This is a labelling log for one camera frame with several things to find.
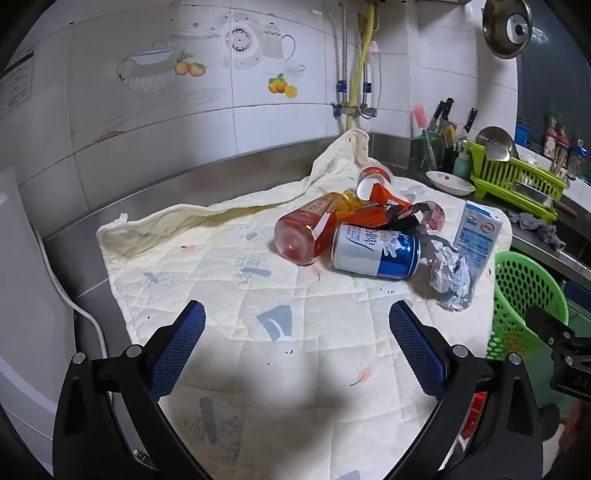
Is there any black snack wrapper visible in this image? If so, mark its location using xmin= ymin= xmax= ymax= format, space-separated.
xmin=383 ymin=202 xmax=432 ymax=241

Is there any green plastic basket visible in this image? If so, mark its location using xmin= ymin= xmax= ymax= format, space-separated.
xmin=485 ymin=251 xmax=571 ymax=416

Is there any green utensil holder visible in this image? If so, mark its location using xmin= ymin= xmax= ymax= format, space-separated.
xmin=420 ymin=129 xmax=446 ymax=171

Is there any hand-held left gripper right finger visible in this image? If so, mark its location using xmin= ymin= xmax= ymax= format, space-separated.
xmin=389 ymin=300 xmax=546 ymax=480

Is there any cream quilted cloth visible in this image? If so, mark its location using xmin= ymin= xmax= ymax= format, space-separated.
xmin=97 ymin=129 xmax=513 ymax=480

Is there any row of seasoning jars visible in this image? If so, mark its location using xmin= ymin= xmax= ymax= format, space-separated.
xmin=517 ymin=111 xmax=591 ymax=178

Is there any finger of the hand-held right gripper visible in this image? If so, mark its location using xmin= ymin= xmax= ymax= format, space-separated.
xmin=525 ymin=305 xmax=571 ymax=344

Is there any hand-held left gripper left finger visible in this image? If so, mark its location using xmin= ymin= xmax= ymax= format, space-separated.
xmin=53 ymin=300 xmax=218 ymax=480

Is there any green dish rack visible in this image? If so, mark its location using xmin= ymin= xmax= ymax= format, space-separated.
xmin=468 ymin=141 xmax=568 ymax=220

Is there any teal dish soap bottle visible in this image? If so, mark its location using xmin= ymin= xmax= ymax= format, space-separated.
xmin=452 ymin=150 xmax=472 ymax=181

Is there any white appliance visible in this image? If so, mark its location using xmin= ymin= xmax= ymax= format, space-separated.
xmin=0 ymin=166 xmax=77 ymax=462

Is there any white power cable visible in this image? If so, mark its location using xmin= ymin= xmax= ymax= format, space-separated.
xmin=28 ymin=217 xmax=109 ymax=358

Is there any grey rag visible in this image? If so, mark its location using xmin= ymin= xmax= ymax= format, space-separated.
xmin=508 ymin=210 xmax=564 ymax=250

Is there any metal ladle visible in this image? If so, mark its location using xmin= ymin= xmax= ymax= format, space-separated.
xmin=475 ymin=127 xmax=517 ymax=162

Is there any red and gold drink bottle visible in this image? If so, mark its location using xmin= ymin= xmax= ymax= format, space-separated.
xmin=274 ymin=191 xmax=370 ymax=266

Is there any orange snack wrapper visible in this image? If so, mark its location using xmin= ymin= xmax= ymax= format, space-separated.
xmin=344 ymin=182 xmax=413 ymax=232

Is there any white paper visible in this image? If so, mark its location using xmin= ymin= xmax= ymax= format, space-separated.
xmin=418 ymin=231 xmax=476 ymax=311

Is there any hanging metal pot lid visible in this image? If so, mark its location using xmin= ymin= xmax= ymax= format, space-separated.
xmin=482 ymin=0 xmax=533 ymax=60

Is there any blue and white drink can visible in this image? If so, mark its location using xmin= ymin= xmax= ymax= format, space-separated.
xmin=331 ymin=223 xmax=422 ymax=281

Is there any white shallow dish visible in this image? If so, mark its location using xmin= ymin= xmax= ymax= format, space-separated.
xmin=426 ymin=171 xmax=476 ymax=197

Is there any braided metal hose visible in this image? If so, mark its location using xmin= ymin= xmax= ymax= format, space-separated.
xmin=363 ymin=41 xmax=373 ymax=109

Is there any red printed paper cup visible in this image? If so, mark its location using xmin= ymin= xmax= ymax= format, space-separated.
xmin=356 ymin=165 xmax=393 ymax=200

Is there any blue and white milk carton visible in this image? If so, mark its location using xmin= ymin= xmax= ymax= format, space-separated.
xmin=452 ymin=200 xmax=504 ymax=280

